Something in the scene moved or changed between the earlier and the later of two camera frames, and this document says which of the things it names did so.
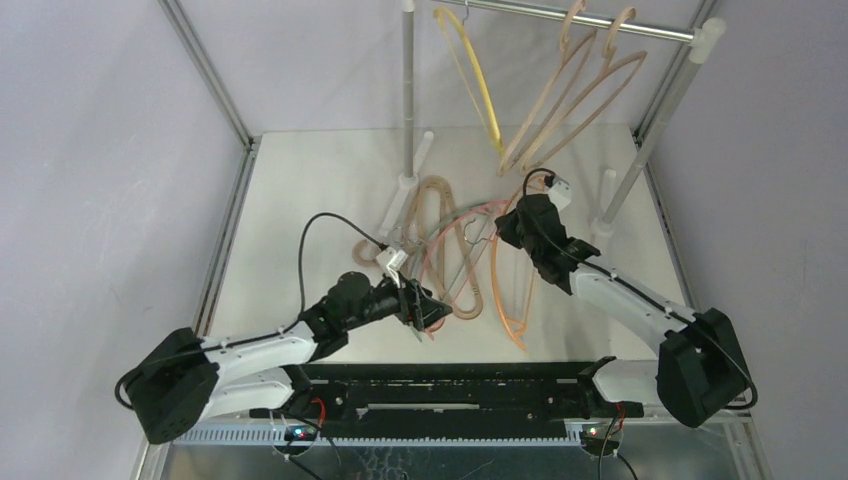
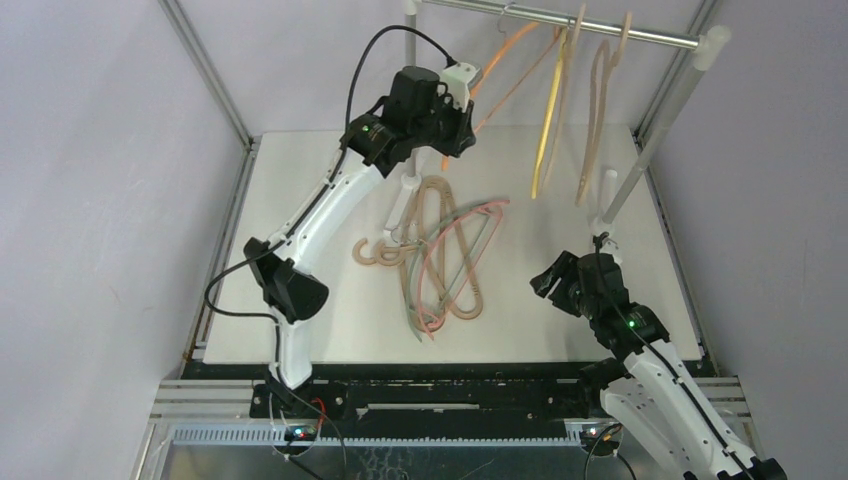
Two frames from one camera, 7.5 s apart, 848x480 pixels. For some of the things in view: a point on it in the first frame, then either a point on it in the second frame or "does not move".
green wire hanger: x=413 y=251 → x=460 y=264
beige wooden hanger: x=604 y=58 → x=602 y=67
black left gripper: x=411 y=305 → x=464 y=137
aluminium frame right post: x=649 y=120 does not move
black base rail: x=458 y=393 does not move
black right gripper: x=515 y=229 → x=559 y=282
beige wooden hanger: x=517 y=149 → x=562 y=105
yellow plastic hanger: x=479 y=70 → x=565 y=35
